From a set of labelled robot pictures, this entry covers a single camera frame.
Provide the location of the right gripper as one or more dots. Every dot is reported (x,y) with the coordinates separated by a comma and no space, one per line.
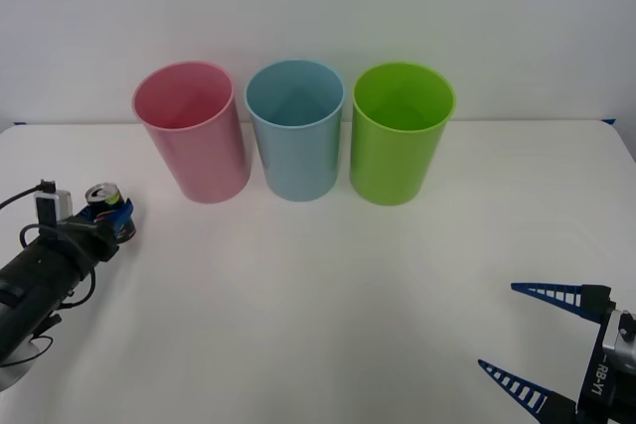
(593,379)

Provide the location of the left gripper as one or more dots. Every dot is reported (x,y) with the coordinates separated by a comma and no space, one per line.
(97,242)

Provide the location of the dark drink can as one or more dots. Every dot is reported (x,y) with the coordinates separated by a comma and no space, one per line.
(102,193)

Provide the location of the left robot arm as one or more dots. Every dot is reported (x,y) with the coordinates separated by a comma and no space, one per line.
(35,275)

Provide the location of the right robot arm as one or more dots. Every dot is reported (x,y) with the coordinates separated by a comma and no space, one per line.
(621,349)

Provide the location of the pink plastic bin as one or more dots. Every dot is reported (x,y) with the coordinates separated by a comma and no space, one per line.
(208,166)

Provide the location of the pale blue plastic bin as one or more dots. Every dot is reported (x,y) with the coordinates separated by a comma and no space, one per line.
(298,166)

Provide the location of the green plastic bin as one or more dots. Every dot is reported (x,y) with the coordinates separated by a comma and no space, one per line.
(392,171)

